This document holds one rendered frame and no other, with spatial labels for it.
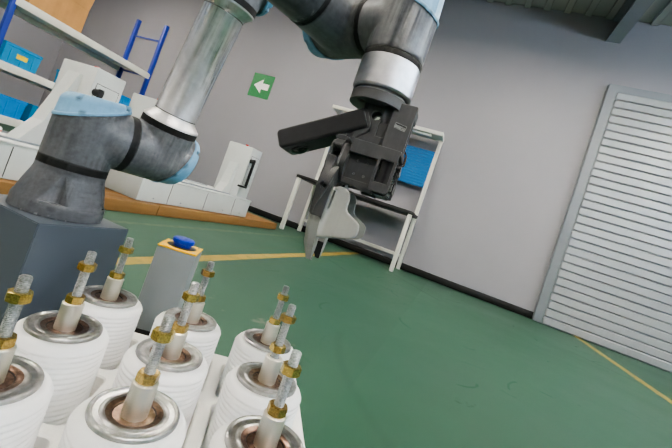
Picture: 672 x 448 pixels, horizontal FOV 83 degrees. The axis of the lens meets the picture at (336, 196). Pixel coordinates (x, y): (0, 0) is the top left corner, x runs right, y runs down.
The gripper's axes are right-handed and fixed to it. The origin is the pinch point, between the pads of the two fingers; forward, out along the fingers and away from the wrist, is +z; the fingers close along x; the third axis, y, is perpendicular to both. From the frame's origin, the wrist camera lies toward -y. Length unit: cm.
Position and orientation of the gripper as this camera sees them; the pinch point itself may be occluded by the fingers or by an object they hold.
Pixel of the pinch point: (310, 245)
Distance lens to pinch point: 47.7
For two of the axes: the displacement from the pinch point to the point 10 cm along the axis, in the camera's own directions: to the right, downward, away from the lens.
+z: -3.3, 9.4, -0.3
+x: 2.1, 1.1, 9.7
